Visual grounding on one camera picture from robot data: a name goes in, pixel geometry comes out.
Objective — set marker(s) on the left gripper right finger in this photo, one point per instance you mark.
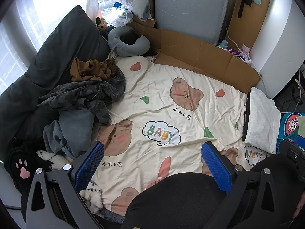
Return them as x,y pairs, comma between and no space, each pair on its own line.
251,200

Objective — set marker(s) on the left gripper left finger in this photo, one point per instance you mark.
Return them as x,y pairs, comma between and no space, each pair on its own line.
54,200

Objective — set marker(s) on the grey camouflage jacket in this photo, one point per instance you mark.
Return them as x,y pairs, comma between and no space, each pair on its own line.
95,96

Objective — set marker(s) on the brown graphic t-shirt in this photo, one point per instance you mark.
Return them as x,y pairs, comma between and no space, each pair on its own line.
92,70

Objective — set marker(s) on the white spotted plush fabric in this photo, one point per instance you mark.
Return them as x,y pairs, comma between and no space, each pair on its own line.
91,195

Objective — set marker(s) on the black trousers of person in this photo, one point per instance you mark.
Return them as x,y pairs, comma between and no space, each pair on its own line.
189,200

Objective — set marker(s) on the white folded towel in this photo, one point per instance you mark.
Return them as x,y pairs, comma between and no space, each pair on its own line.
263,123

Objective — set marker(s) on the grey blue garment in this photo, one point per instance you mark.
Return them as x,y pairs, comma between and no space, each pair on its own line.
71,133

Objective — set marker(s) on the teal patterned bag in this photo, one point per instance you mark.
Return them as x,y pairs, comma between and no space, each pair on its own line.
288,125

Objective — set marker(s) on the cream bear print bedsheet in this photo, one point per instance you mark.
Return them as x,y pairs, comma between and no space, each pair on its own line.
159,125

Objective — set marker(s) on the blue detergent bottle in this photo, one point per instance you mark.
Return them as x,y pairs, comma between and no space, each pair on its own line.
223,45

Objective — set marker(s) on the dark green pillow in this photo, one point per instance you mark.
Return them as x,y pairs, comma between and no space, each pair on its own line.
75,36

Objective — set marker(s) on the brown cardboard sheet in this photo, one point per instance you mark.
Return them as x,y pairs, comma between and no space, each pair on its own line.
186,52

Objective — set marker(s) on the grey neck pillow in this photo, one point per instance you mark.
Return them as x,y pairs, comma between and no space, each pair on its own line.
124,41

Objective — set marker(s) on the small teddy bear toy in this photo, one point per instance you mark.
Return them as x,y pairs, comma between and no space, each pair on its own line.
103,27

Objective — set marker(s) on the grey wrapped mattress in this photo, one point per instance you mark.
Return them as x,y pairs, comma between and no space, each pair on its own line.
201,19

